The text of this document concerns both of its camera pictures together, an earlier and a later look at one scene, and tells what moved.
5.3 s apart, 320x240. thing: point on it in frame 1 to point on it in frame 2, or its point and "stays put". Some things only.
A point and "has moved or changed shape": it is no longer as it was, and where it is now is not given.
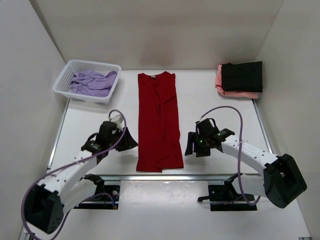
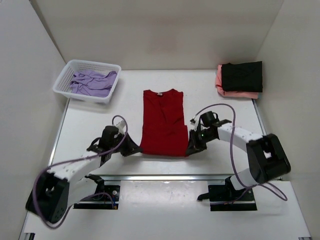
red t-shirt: [159, 146] has moved or changed shape
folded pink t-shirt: [240, 94] stays put
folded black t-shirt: [246, 77] stays put
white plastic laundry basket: [88, 81] stays put
